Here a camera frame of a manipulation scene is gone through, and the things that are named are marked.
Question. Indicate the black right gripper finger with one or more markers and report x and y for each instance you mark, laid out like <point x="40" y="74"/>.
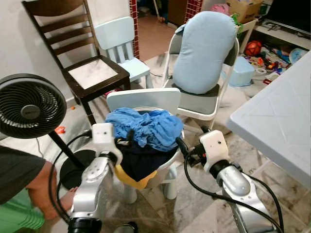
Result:
<point x="204" y="129"/>
<point x="181" y="145"/>

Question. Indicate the blue garment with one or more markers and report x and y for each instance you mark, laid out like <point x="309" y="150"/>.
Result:
<point x="150" y="128"/>

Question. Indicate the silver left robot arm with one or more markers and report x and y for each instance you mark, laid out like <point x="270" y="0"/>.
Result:
<point x="92" y="189"/>

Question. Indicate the white grey folding chair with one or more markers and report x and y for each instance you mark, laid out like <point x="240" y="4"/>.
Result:
<point x="197" y="104"/>

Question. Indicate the dark navy garment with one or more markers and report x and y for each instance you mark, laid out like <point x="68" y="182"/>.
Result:
<point x="143" y="162"/>

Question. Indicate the white round laundry basket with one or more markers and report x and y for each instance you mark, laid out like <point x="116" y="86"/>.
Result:
<point x="166" y="171"/>

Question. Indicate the yellow garment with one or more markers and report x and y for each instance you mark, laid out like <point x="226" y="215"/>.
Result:
<point x="133" y="180"/>

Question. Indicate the white plastic kids chair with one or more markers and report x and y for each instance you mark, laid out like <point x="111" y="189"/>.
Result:
<point x="146" y="99"/>

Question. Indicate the small red toy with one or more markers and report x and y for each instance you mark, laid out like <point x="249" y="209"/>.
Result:
<point x="59" y="129"/>

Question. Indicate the light blue plastic stool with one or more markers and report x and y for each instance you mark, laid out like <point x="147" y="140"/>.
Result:
<point x="241" y="73"/>

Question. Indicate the light blue folding table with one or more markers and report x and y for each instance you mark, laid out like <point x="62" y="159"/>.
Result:
<point x="277" y="111"/>

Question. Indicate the dark wooden chair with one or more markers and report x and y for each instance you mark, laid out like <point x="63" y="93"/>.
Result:
<point x="92" y="73"/>

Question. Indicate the light blue cushion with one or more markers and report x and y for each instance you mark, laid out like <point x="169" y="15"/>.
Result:
<point x="204" y="48"/>

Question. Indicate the person in dark shorts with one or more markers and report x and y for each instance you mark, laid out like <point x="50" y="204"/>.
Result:
<point x="46" y="189"/>

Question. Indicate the red ball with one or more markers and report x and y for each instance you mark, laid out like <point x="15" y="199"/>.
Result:
<point x="252" y="47"/>

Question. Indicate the black standing fan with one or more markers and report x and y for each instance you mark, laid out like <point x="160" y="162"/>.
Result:
<point x="29" y="109"/>

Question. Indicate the light blue kids chair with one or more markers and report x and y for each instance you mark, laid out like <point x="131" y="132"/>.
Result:
<point x="114" y="31"/>

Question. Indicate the small white shelf table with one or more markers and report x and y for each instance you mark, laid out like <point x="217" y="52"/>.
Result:
<point x="248" y="24"/>

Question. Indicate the green toy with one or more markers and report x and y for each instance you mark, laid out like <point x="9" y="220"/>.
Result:
<point x="236" y="19"/>

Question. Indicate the pink bag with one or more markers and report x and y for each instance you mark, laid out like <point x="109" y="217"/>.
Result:
<point x="218" y="8"/>

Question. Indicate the white television stand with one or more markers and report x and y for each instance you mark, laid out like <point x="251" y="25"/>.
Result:
<point x="286" y="39"/>

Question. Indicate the cardboard box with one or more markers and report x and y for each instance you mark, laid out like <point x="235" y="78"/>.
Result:
<point x="243" y="9"/>

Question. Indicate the green plastic stool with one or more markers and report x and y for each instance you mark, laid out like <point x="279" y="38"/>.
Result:
<point x="19" y="218"/>

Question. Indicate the black television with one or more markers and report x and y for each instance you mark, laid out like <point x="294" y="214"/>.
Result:
<point x="291" y="14"/>

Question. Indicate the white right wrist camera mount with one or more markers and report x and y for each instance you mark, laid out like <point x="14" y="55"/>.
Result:
<point x="214" y="145"/>

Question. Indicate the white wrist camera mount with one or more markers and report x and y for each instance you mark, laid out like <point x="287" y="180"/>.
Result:
<point x="214" y="145"/>
<point x="103" y="138"/>

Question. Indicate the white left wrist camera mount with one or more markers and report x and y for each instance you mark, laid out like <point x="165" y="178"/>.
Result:
<point x="103" y="138"/>

